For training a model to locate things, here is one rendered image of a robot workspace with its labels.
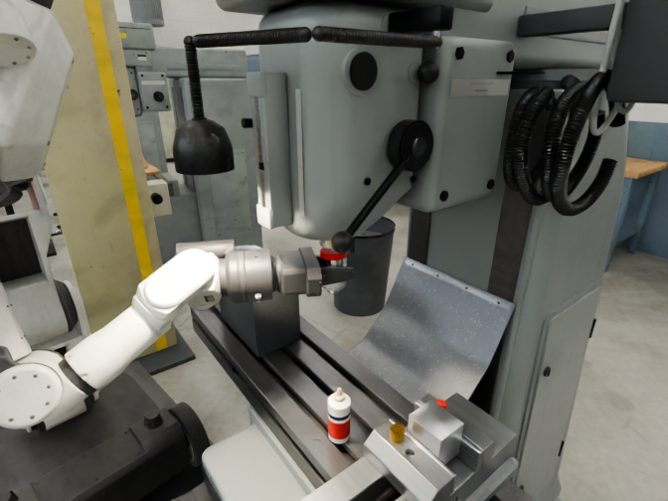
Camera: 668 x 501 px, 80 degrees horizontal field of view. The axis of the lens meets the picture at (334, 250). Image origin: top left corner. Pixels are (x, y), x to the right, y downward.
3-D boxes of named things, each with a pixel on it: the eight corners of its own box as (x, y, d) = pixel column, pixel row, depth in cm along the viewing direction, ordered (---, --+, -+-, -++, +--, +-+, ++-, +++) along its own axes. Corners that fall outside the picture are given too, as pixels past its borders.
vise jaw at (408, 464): (425, 520, 52) (427, 499, 50) (362, 454, 61) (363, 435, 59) (454, 493, 55) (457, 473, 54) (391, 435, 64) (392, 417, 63)
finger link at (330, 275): (352, 280, 70) (317, 284, 69) (353, 264, 69) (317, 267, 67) (355, 285, 68) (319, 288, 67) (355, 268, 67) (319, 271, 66)
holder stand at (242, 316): (257, 358, 93) (250, 282, 85) (220, 317, 109) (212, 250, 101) (300, 339, 100) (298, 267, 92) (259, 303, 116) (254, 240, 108)
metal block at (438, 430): (436, 471, 57) (440, 441, 55) (406, 443, 61) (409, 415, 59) (458, 452, 60) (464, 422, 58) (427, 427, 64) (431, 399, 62)
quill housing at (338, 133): (326, 260, 55) (324, -12, 43) (256, 222, 70) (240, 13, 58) (419, 232, 66) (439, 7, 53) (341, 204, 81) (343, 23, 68)
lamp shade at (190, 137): (162, 171, 49) (153, 118, 47) (206, 161, 55) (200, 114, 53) (205, 177, 46) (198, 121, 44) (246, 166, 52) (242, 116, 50)
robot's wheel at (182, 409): (171, 443, 136) (161, 398, 128) (184, 434, 140) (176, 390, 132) (201, 480, 124) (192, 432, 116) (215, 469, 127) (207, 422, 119)
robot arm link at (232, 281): (248, 290, 62) (170, 298, 60) (250, 311, 71) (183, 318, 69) (243, 227, 67) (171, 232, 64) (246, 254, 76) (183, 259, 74)
